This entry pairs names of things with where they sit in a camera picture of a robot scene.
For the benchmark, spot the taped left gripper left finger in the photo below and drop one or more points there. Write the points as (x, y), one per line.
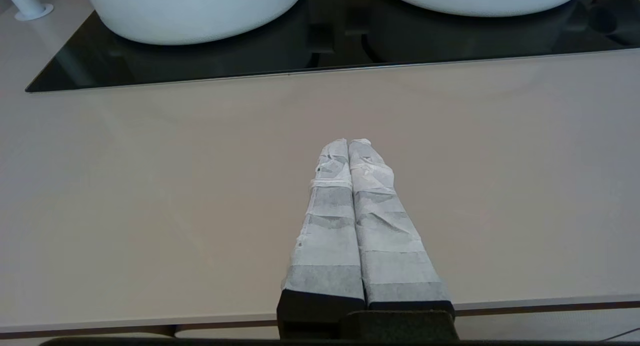
(327, 246)

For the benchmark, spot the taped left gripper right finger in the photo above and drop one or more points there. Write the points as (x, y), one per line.
(395, 256)

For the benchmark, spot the white round pot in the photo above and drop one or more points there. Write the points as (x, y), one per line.
(195, 10)
(480, 0)

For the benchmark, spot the black glass cooktop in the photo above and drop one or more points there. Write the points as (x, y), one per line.
(325, 50)

